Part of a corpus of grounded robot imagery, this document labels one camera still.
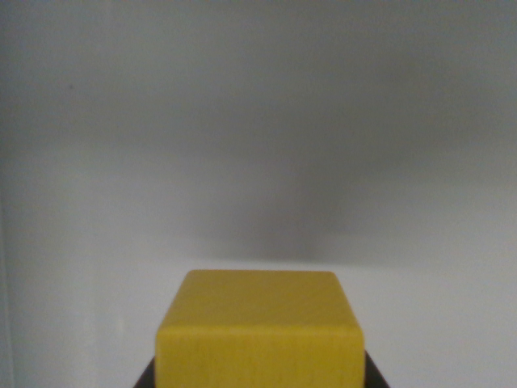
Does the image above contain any grey plastic bin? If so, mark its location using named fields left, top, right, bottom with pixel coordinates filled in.
left=0, top=0, right=517, bottom=388

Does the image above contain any yellow wooden cube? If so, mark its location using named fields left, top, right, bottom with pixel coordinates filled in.
left=154, top=269, right=367, bottom=388

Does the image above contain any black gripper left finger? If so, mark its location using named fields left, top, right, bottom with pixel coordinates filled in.
left=134, top=356, right=157, bottom=388

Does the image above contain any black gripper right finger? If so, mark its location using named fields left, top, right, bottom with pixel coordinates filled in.
left=364, top=350, right=391, bottom=388

